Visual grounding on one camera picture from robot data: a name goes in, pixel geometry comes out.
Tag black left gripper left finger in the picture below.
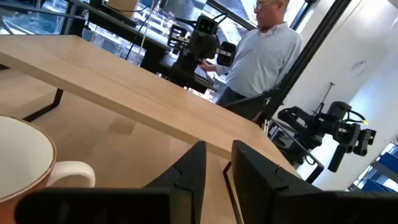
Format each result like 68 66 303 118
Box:
144 141 208 224

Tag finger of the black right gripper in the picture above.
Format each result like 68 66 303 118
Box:
216 41 237 67
167 24 191 50

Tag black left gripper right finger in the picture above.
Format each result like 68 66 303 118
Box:
231 139 322 224

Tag white mug with brown outside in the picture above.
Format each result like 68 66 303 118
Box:
0 114 96 224

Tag dark laptop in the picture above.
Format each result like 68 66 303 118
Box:
194 64 215 85

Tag person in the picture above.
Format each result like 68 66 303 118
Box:
198 0 304 122

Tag blue storage bins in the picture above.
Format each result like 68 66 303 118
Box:
348 142 398 193

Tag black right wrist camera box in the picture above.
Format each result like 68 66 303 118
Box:
196 16 219 35

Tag white cable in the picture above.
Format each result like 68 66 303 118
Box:
136 0 156 57

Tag black cable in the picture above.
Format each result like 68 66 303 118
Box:
125 0 160 60

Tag wooden shelf with black frame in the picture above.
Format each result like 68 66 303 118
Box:
0 34 325 224

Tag black metal rig frame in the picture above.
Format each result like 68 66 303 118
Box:
222 0 352 125

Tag round white wall fixture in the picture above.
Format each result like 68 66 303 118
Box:
346 60 368 78

